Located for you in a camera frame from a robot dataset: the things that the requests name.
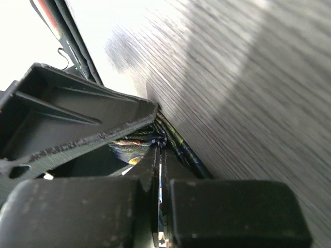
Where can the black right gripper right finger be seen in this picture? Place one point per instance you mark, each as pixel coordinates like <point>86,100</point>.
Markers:
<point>229,213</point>

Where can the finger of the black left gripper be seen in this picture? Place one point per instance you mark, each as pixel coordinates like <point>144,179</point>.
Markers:
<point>48,112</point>

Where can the dark patterned necktie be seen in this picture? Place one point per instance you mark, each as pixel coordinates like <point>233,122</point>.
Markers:
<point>160,144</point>

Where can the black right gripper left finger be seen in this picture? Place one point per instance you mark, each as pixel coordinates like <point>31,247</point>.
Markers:
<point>109,211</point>

